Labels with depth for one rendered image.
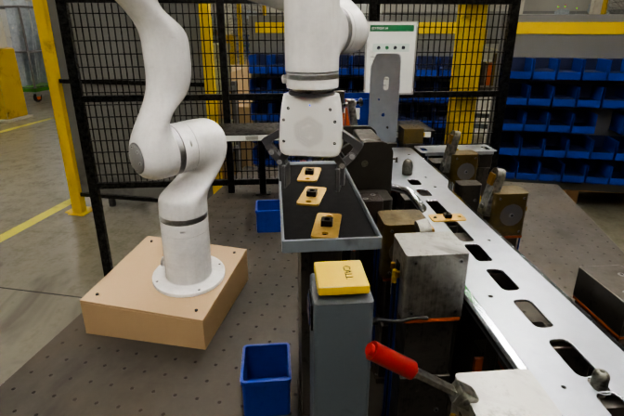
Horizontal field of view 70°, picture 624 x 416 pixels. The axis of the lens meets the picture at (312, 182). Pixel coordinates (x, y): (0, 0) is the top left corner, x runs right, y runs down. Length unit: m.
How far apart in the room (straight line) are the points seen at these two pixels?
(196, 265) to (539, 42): 2.69
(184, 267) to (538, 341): 0.81
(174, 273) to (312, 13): 0.78
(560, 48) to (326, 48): 2.76
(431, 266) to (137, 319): 0.75
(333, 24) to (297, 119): 0.15
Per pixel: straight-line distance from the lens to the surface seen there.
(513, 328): 0.79
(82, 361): 1.24
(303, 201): 0.74
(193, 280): 1.21
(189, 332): 1.16
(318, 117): 0.70
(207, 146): 1.08
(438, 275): 0.73
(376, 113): 1.76
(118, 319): 1.24
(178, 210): 1.11
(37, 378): 1.24
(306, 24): 0.68
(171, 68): 1.02
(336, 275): 0.54
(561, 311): 0.86
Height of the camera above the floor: 1.44
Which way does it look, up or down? 19 degrees down
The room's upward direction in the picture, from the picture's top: straight up
